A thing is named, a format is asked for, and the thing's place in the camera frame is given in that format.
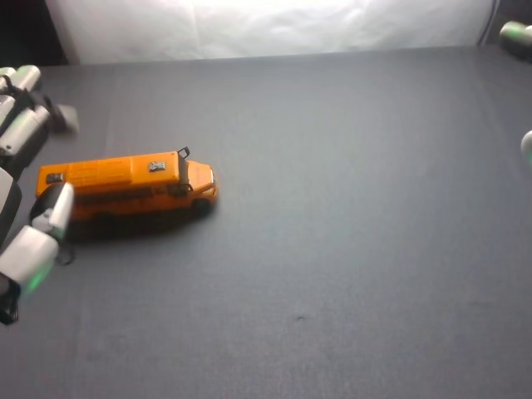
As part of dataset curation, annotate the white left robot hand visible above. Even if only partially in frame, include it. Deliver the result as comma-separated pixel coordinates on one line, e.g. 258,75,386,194
0,65,81,328

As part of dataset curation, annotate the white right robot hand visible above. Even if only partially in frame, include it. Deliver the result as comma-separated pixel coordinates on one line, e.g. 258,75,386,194
498,19,532,170

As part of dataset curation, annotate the yellow toy school bus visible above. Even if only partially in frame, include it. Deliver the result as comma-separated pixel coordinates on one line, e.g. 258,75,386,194
35,145,220,241

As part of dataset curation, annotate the white backdrop sheet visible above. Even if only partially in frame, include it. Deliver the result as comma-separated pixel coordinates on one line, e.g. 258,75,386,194
43,0,502,66

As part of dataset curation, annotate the grey table cloth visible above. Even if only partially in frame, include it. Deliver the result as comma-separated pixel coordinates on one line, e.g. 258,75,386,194
0,45,532,399

